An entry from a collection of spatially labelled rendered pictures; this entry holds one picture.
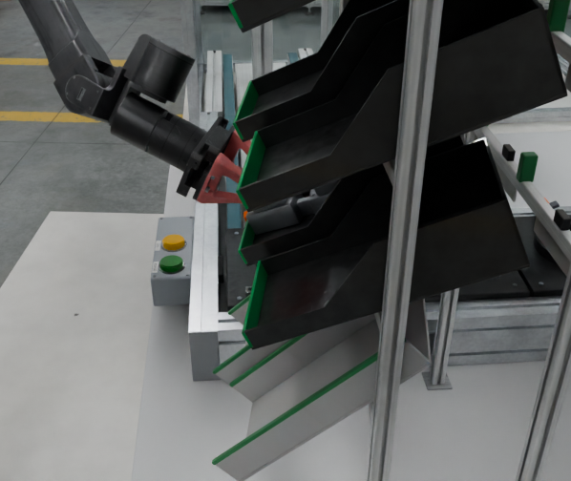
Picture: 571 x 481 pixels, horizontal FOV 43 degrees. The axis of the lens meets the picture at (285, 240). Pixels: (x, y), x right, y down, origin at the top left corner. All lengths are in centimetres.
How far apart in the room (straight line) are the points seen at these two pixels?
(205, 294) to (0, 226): 233
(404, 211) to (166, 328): 77
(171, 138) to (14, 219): 266
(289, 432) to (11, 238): 266
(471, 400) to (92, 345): 63
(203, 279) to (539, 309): 55
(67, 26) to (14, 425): 59
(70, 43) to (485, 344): 77
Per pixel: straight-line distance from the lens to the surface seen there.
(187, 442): 110
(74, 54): 95
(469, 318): 118
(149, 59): 88
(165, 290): 126
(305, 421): 79
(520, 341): 124
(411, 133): 57
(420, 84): 56
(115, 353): 126
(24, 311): 140
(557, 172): 191
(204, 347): 114
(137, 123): 88
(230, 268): 124
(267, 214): 88
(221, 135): 87
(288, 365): 91
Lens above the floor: 167
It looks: 32 degrees down
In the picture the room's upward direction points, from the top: straight up
